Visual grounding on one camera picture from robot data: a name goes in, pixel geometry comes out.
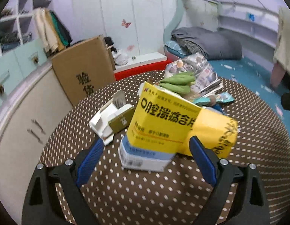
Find black cloth item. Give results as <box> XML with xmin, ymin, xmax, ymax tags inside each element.
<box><xmin>104</xmin><ymin>37</ymin><xmax>118</xmax><ymax>52</ymax></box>

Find teal bed frame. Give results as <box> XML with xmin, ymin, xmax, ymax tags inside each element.
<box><xmin>163</xmin><ymin>0</ymin><xmax>220</xmax><ymax>62</ymax></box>

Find person's dark shorts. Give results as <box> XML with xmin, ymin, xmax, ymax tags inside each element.
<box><xmin>281</xmin><ymin>73</ymin><xmax>290</xmax><ymax>112</ymax></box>

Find metal cupboard handle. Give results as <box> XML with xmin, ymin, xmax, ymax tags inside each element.
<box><xmin>26</xmin><ymin>127</ymin><xmax>44</xmax><ymax>144</ymax></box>
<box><xmin>31</xmin><ymin>119</ymin><xmax>46</xmax><ymax>134</ymax></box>

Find red and white step bench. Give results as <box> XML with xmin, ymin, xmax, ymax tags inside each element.
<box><xmin>113</xmin><ymin>52</ymin><xmax>168</xmax><ymax>81</ymax></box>

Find green hanging garment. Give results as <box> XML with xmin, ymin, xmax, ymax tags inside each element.
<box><xmin>49</xmin><ymin>11</ymin><xmax>66</xmax><ymax>50</ymax></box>

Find person's cream patterned shirt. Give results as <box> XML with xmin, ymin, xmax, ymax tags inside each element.
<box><xmin>273</xmin><ymin>7</ymin><xmax>290</xmax><ymax>80</ymax></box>

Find plaid blanket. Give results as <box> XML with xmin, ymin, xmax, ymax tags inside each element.
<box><xmin>180</xmin><ymin>40</ymin><xmax>204</xmax><ymax>55</ymax></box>

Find large cardboard box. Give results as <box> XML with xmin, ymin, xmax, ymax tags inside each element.
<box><xmin>51</xmin><ymin>34</ymin><xmax>116</xmax><ymax>106</ymax></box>

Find blue checked pillow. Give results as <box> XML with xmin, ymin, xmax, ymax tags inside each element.
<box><xmin>165</xmin><ymin>40</ymin><xmax>183</xmax><ymax>52</ymax></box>

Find white and blue medicine box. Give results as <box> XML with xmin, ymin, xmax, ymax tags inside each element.
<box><xmin>118</xmin><ymin>136</ymin><xmax>176</xmax><ymax>172</ymax></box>

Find white bedside wall shelves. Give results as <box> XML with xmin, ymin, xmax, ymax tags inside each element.
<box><xmin>217</xmin><ymin>2</ymin><xmax>279</xmax><ymax>43</ymax></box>

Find grey duvet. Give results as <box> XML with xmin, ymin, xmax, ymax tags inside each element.
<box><xmin>171</xmin><ymin>27</ymin><xmax>243</xmax><ymax>60</ymax></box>

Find teal snack wrapper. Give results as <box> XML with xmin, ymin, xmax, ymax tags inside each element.
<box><xmin>194</xmin><ymin>93</ymin><xmax>235</xmax><ymax>106</ymax></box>

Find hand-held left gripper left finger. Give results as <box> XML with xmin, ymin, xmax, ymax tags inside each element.
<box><xmin>21</xmin><ymin>137</ymin><xmax>106</xmax><ymax>225</ymax></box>

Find olive and white open box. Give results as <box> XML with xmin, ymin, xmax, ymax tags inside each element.
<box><xmin>89</xmin><ymin>90</ymin><xmax>136</xmax><ymax>146</ymax></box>

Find dark hanging garment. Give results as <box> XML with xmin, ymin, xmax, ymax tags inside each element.
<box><xmin>53</xmin><ymin>12</ymin><xmax>73</xmax><ymax>48</ymax></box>

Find crushed yellow medicine box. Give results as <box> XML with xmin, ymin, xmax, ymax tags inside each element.
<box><xmin>178</xmin><ymin>107</ymin><xmax>238</xmax><ymax>160</ymax></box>

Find white wardrobe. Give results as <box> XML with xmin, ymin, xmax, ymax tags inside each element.
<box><xmin>69</xmin><ymin>0</ymin><xmax>178</xmax><ymax>59</ymax></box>

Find cream hanging garment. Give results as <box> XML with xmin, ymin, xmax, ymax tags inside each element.
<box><xmin>33</xmin><ymin>8</ymin><xmax>59</xmax><ymax>55</ymax></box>

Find white cupboard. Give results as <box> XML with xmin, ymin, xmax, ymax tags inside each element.
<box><xmin>0</xmin><ymin>63</ymin><xmax>74</xmax><ymax>193</ymax></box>

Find brown polka dot tablecloth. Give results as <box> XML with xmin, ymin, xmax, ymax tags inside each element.
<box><xmin>22</xmin><ymin>70</ymin><xmax>290</xmax><ymax>225</ymax></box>

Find white plastic bag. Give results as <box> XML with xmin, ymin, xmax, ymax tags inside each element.
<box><xmin>114</xmin><ymin>49</ymin><xmax>129</xmax><ymax>65</ymax></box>

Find white cubby shelf unit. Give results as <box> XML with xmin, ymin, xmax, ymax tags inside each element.
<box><xmin>0</xmin><ymin>0</ymin><xmax>54</xmax><ymax>57</ymax></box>

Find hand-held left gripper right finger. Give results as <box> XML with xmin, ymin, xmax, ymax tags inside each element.
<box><xmin>188</xmin><ymin>136</ymin><xmax>271</xmax><ymax>225</ymax></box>

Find teal drawer cabinet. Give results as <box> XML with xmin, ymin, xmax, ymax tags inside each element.
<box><xmin>0</xmin><ymin>37</ymin><xmax>52</xmax><ymax>95</ymax></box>

